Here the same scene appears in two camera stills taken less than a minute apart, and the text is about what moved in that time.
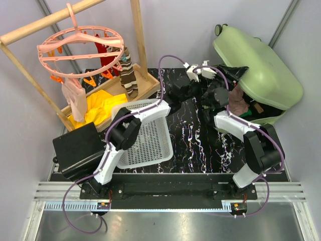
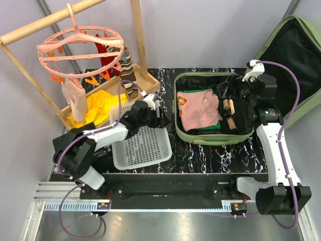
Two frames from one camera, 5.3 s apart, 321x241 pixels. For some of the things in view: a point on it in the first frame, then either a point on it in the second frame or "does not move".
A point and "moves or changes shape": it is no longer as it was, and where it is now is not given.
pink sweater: x=237 y=105 -> x=198 y=109
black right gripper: x=236 y=73 -> x=232 y=82
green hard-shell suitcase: x=269 y=78 -> x=208 y=107
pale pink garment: x=75 y=95 does not move
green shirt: x=246 y=114 moves or changes shape
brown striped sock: x=128 y=76 does not move
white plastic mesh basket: x=153 y=143 does not move
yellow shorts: x=100 y=105 does not move
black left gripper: x=201 y=89 -> x=159 y=122
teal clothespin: x=124 y=57 does not move
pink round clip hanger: x=82 y=51 does not move
